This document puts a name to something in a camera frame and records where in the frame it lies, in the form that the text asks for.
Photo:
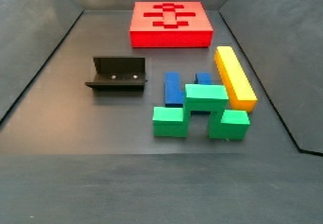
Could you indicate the black angled fixture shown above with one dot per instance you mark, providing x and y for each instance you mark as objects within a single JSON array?
[{"x": 119, "y": 72}]

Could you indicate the red board with slots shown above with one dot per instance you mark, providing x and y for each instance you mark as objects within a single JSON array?
[{"x": 169, "y": 24}]

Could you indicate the blue U-shaped block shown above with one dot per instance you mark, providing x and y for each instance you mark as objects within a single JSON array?
[{"x": 173, "y": 89}]

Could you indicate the green stepped block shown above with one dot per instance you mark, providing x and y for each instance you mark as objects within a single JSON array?
[{"x": 227, "y": 124}]

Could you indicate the yellow long block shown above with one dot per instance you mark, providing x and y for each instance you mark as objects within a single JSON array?
[{"x": 233, "y": 78}]

